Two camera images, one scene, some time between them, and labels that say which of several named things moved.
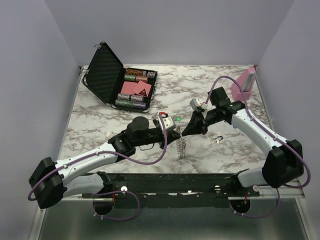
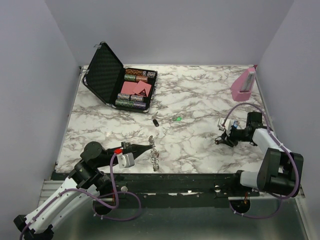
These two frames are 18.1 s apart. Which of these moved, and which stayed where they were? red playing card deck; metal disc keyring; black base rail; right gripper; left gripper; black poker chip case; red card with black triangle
Moved: metal disc keyring; right gripper; left gripper
Stayed: red playing card deck; black base rail; black poker chip case; red card with black triangle
